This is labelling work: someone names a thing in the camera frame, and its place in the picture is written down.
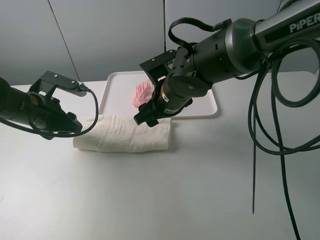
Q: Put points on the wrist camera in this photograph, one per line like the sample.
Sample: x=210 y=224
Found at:
x=159 y=66
x=51 y=81

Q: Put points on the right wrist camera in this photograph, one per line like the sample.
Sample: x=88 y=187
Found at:
x=159 y=66

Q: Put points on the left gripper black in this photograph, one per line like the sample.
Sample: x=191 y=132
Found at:
x=48 y=117

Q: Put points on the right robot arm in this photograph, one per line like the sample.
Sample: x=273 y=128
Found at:
x=233 y=49

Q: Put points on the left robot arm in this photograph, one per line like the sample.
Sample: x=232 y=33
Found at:
x=12 y=108

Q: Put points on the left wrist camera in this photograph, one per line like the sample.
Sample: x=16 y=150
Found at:
x=51 y=81

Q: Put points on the cream white towel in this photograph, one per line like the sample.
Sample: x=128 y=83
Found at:
x=121 y=134

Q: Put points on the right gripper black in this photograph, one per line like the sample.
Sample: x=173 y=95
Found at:
x=163 y=104

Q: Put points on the pink towel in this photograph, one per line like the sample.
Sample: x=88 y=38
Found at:
x=143 y=93

